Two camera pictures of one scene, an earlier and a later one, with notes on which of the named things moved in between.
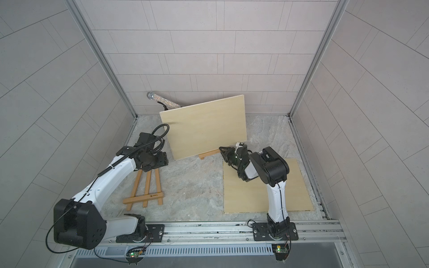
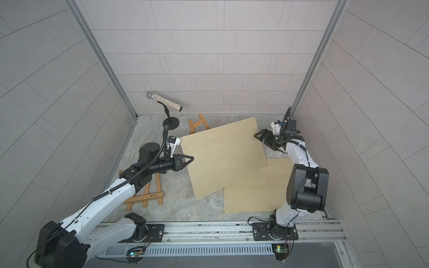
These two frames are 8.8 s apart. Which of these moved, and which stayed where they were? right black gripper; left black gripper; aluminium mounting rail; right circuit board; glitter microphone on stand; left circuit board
Moved: right black gripper; left black gripper
Stayed: glitter microphone on stand; left circuit board; right circuit board; aluminium mounting rail
